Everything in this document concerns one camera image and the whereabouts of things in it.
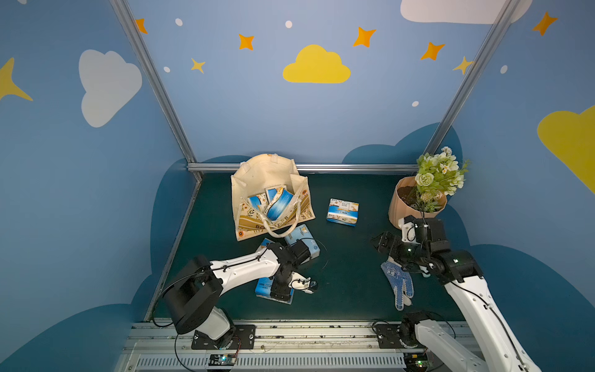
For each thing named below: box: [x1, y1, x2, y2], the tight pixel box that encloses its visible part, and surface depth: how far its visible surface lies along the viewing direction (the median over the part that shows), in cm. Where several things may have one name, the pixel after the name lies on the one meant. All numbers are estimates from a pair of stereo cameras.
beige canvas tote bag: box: [230, 153, 317, 242], surface depth 93 cm
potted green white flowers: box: [388, 146, 470, 229], surface depth 86 cm
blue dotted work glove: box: [380, 255, 414, 312], surface depth 86 cm
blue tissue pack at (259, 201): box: [247, 192, 270, 214], surface depth 97 cm
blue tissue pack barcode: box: [266, 187, 294, 222], surface depth 92 cm
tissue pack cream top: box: [326, 197, 360, 228], surface depth 103 cm
